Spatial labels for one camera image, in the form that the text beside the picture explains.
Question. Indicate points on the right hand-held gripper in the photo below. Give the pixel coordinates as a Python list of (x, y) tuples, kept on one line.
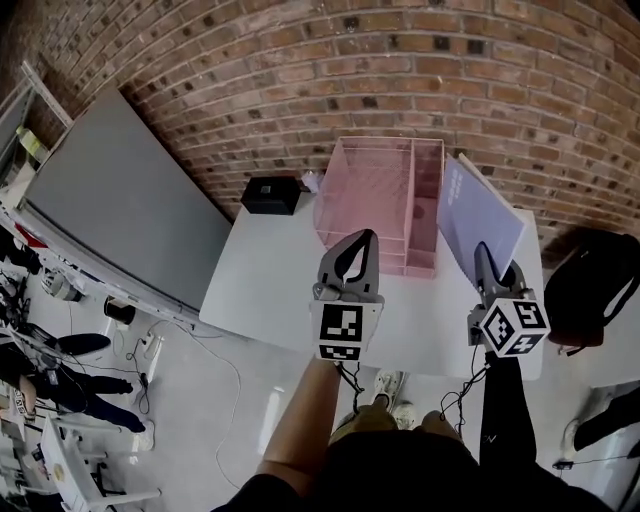
[(515, 325)]

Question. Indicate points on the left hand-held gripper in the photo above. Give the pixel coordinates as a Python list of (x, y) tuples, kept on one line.
[(340, 325)]

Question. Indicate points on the lavender folder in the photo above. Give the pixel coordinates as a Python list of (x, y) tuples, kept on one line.
[(475, 215)]

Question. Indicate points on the pink mesh desk organizer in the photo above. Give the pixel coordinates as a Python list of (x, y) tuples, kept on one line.
[(370, 200)]

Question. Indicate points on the person's right forearm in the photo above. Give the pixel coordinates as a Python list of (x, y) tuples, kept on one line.
[(505, 410)]

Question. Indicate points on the person's left forearm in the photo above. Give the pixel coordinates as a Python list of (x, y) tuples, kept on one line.
[(305, 420)]

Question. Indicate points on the white desk with drawers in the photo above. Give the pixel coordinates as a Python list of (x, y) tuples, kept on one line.
[(270, 280)]

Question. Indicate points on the black backpack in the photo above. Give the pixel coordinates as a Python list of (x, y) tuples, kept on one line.
[(590, 285)]

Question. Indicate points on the white crumpled tissue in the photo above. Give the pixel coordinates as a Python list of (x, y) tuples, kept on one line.
[(312, 181)]

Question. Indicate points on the brown wooden chair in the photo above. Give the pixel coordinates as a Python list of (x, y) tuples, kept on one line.
[(575, 345)]

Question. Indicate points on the black box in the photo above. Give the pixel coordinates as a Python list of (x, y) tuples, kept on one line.
[(267, 195)]

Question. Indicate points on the person's left white shoe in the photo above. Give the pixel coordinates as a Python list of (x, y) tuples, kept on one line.
[(387, 385)]

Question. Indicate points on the person's white shoe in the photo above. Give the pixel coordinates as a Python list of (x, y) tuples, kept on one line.
[(387, 385), (404, 415)]

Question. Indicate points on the person's khaki trousers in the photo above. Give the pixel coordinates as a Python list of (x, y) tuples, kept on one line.
[(365, 420)]

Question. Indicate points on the person's right white shoe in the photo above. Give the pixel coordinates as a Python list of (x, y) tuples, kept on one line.
[(404, 415)]

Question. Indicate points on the small black adapter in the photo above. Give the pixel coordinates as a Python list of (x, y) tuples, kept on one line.
[(564, 465)]

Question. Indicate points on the white power strip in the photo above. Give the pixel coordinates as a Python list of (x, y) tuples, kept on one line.
[(151, 345)]

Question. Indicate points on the person's black shirt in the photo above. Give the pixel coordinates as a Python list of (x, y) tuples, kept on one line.
[(410, 475)]

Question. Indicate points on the black bucket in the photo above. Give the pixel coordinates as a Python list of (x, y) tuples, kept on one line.
[(120, 309)]

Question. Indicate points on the grey refrigerator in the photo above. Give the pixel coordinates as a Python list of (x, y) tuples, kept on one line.
[(125, 200)]

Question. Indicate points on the red sticker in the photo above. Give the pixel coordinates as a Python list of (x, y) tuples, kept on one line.
[(32, 235)]

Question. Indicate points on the green bottle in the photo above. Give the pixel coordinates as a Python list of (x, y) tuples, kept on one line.
[(29, 144)]

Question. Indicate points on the small white table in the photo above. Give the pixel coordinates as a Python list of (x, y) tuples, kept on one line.
[(65, 465)]

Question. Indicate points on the white metal shelving unit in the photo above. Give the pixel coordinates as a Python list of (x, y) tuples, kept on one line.
[(30, 100)]

